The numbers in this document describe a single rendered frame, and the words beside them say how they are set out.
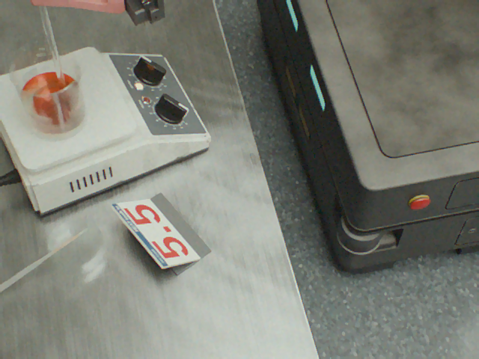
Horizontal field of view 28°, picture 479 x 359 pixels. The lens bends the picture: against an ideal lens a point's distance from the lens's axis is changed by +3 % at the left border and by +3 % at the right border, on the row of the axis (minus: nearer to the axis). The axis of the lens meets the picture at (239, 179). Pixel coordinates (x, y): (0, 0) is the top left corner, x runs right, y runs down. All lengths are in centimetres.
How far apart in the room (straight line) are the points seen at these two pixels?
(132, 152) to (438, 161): 68
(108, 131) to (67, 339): 21
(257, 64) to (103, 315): 119
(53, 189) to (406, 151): 71
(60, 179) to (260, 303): 24
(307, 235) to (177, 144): 88
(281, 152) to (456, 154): 50
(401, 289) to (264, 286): 87
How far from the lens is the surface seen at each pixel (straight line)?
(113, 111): 96
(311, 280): 179
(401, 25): 168
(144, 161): 99
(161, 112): 100
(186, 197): 100
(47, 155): 94
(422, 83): 161
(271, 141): 194
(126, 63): 104
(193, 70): 110
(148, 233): 95
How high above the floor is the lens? 162
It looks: 59 degrees down
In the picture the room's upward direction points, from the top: 2 degrees clockwise
